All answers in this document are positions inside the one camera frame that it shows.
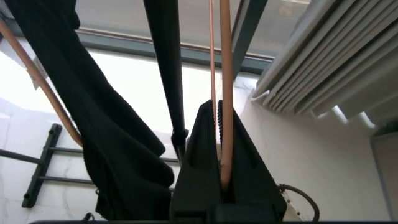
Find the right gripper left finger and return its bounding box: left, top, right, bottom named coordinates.
left=169, top=99, right=223, bottom=223

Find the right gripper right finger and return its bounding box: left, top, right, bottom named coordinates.
left=216, top=100, right=288, bottom=223

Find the pink clothes hanger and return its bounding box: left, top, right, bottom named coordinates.
left=207, top=0, right=235, bottom=192
left=0, top=19, right=84, bottom=147

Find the black garment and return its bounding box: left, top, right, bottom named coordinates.
left=3, top=0, right=175, bottom=222

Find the white laundry basket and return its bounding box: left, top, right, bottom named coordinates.
left=277, top=183, right=322, bottom=222

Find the black clothes rack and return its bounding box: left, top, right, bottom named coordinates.
left=0, top=0, right=190, bottom=209

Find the beige curtain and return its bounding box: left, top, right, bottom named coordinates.
left=250, top=0, right=398, bottom=126

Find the window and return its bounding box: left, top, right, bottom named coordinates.
left=0, top=0, right=312, bottom=76

